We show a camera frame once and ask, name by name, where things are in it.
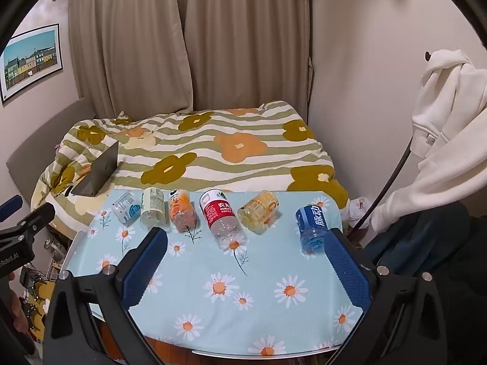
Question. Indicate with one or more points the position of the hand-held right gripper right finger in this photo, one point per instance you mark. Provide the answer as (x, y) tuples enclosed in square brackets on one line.
[(350, 273)]

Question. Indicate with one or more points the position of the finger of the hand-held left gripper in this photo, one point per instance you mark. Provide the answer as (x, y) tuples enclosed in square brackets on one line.
[(9, 207), (36, 216)]

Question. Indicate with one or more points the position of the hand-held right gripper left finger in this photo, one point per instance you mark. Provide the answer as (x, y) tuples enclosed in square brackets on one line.
[(146, 268)]

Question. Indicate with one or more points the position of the person's left hand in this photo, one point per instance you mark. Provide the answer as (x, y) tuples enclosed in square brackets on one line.
[(19, 315)]

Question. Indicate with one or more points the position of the yellow floor clutter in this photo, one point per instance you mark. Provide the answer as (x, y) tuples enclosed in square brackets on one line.
[(38, 292)]

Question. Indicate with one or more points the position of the pale green label clear bottle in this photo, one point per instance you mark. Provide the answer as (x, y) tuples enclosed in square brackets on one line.
[(153, 207)]

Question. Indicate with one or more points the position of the blue label clear bottle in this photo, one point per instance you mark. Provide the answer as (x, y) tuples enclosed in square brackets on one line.
[(312, 224)]

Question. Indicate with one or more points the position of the white crumpled cloth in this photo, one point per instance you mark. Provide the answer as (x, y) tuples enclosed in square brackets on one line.
[(357, 211)]

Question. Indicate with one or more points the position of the orange label clear bottle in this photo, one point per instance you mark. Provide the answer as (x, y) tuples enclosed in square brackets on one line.
[(183, 210)]

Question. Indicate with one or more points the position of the grey bed headboard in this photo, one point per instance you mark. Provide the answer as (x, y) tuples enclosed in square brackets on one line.
[(42, 140)]

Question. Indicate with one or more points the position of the dark green garment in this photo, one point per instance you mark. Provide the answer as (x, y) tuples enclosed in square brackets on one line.
[(418, 235)]

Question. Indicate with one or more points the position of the dark grey laptop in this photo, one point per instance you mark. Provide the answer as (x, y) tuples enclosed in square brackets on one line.
[(101, 167)]

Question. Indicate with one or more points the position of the red label clear bottle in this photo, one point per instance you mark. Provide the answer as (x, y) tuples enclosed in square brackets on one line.
[(220, 215)]

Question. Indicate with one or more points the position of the daisy print blue tablecloth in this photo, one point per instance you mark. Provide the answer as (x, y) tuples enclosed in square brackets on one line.
[(243, 292)]

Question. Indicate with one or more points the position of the black curved tube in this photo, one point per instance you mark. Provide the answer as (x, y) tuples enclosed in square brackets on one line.
[(395, 175)]

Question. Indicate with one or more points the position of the yellow label clear bottle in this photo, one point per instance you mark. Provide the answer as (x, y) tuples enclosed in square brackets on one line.
[(260, 211)]

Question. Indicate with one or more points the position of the floral striped blanket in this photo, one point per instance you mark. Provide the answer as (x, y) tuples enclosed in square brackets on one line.
[(213, 148)]

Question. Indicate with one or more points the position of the white hoodie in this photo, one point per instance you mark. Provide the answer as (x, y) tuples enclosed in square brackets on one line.
[(452, 121)]

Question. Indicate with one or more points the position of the beige curtain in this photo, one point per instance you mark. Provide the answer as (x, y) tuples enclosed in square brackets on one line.
[(243, 38), (129, 42)]

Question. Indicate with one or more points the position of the framed wall poster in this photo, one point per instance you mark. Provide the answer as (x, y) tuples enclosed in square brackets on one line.
[(30, 61)]

